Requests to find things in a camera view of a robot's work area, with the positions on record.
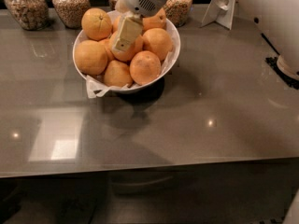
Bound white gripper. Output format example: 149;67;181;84
112;0;167;52

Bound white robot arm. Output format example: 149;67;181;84
113;0;299;80

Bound small hidden orange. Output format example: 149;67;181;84
99;38;115;62

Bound white bowl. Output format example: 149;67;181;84
73;11;180;85

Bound glass jar right colourful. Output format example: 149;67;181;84
163;0;192;27

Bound white stand card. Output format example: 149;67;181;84
201;0;235;30

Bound glass jar far left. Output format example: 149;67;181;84
4;0;49;31

